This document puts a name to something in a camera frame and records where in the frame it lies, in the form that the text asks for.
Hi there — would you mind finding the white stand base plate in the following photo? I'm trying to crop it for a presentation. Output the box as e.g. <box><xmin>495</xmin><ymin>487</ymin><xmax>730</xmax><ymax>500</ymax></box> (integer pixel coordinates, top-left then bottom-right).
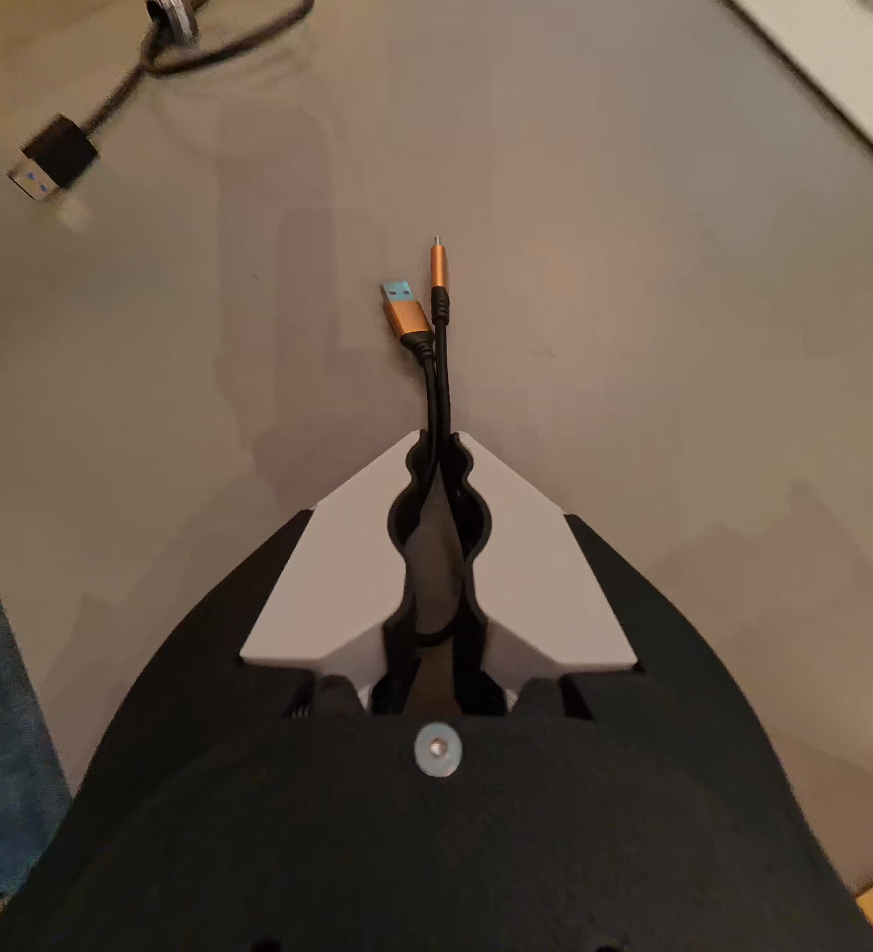
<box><xmin>730</xmin><ymin>0</ymin><xmax>873</xmax><ymax>183</ymax></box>

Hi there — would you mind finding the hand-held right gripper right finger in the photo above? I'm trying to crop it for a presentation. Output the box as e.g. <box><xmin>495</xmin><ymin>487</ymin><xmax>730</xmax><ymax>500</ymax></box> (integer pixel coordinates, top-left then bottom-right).
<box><xmin>442</xmin><ymin>430</ymin><xmax>637</xmax><ymax>715</ymax></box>

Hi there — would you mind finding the black cable with usb plug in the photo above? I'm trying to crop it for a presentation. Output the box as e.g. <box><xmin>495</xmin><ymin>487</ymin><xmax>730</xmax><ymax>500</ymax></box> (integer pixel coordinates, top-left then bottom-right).
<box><xmin>6</xmin><ymin>0</ymin><xmax>314</xmax><ymax>203</ymax></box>

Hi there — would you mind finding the black cable with orange plugs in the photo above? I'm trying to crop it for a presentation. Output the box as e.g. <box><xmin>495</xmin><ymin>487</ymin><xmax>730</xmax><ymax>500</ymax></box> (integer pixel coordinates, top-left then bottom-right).
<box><xmin>379</xmin><ymin>235</ymin><xmax>458</xmax><ymax>647</ymax></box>

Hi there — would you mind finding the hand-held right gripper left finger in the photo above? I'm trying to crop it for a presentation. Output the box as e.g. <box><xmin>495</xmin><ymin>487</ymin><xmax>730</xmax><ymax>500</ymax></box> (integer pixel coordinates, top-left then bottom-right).
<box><xmin>239</xmin><ymin>430</ymin><xmax>437</xmax><ymax>715</ymax></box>

